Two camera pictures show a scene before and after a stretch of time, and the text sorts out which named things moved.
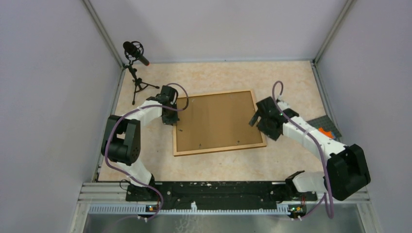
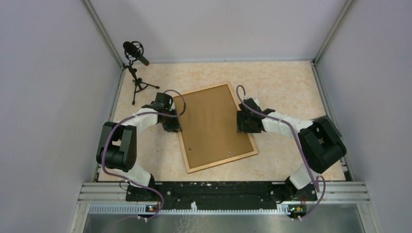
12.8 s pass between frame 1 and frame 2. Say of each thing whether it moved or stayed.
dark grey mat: stayed
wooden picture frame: moved
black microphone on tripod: stayed
